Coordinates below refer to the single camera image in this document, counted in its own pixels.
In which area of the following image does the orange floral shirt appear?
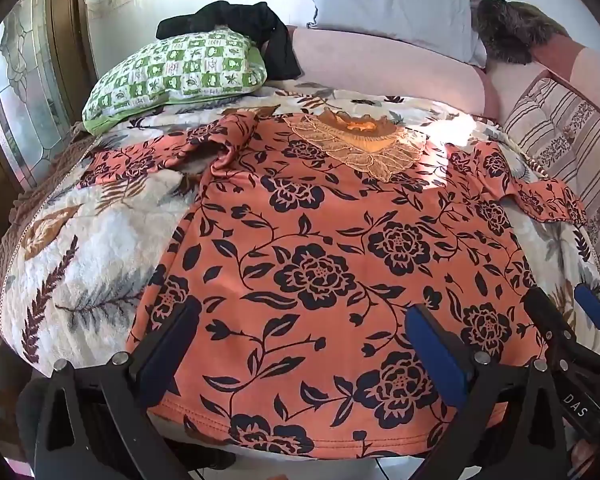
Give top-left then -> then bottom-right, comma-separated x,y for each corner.
82,111 -> 589,461

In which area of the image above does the black garment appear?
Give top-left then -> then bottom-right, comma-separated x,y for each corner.
156,1 -> 302,81

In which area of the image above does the pink bolster cushion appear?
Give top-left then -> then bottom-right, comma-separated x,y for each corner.
267,25 -> 501,119

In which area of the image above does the pink padded headboard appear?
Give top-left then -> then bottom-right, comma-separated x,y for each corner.
485,40 -> 600,128

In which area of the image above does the brown furry garment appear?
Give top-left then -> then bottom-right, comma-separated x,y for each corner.
472,0 -> 571,66

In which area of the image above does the green patterned pillow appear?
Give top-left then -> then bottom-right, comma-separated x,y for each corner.
81,27 -> 269,136

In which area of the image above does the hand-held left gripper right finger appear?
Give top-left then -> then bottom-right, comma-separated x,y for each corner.
405,302 -> 568,480

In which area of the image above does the stained glass door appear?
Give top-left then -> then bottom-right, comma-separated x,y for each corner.
0,0 -> 73,186

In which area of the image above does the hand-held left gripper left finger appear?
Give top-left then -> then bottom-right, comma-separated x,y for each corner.
32,297 -> 203,480

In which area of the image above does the wooden door frame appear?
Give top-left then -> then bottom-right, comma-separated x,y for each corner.
45,0 -> 98,126

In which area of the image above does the light blue pillow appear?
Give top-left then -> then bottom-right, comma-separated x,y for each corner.
307,0 -> 489,68

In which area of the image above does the striped brown cushion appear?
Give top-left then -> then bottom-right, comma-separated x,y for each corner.
500,77 -> 600,281

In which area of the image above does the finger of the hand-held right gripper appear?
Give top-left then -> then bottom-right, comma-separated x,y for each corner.
574,284 -> 600,357
523,286 -> 574,362

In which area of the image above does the leaf-print fleece blanket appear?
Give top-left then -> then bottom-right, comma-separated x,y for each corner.
0,82 -> 600,378

